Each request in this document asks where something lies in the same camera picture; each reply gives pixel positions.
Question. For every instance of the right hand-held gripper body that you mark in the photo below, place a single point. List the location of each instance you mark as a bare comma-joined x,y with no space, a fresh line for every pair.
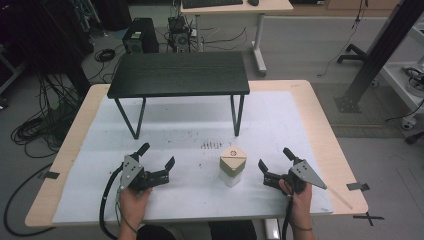
303,173

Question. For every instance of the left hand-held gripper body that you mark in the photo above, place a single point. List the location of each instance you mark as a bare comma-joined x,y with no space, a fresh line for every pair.
130,170

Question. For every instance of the black raised shelf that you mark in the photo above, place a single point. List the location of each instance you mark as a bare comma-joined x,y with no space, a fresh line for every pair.
180,73

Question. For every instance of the person's right hand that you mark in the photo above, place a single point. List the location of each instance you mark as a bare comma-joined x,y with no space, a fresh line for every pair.
301,208

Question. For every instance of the person's left hand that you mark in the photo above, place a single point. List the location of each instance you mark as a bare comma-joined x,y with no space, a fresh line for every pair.
133,206

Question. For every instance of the white table mat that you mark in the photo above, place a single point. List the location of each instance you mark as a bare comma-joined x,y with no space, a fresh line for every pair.
200,193

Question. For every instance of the light wooden table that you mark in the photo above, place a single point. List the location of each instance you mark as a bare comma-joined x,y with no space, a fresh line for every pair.
326,133

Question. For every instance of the clear tape strip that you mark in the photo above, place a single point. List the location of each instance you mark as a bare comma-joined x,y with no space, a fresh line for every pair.
340,198

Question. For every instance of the black tape piece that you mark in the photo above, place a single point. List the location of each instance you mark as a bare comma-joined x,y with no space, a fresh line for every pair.
357,186
50,174

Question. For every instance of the white table leg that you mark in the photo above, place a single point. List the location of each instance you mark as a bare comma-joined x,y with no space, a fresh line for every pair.
272,230

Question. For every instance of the person's dark clothed legs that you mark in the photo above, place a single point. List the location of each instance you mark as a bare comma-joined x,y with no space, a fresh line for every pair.
233,231

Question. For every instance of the black tape cross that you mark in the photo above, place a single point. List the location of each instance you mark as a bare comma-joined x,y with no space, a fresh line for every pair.
368,217

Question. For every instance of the black computer tower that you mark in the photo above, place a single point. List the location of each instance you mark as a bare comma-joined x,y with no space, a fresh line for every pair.
141,35

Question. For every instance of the black stand foot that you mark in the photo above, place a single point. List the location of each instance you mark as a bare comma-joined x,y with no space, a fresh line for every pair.
353,55

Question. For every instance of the small open computer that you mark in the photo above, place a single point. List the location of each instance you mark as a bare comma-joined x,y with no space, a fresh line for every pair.
180,35

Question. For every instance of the white metal rack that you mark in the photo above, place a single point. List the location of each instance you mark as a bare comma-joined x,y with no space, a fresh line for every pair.
400,83

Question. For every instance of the beige desk with white legs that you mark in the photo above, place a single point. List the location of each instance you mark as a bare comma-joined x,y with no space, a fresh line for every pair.
266,7

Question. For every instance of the black curtain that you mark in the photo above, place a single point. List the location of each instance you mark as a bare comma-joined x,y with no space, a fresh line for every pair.
40,36

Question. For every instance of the black computer mouse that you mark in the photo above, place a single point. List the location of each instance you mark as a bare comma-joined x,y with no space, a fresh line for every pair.
253,2

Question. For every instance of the black keyboard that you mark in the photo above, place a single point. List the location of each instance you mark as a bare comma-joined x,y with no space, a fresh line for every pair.
211,2

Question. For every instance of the black metal post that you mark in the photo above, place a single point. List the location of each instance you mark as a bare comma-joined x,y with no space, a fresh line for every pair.
376,56

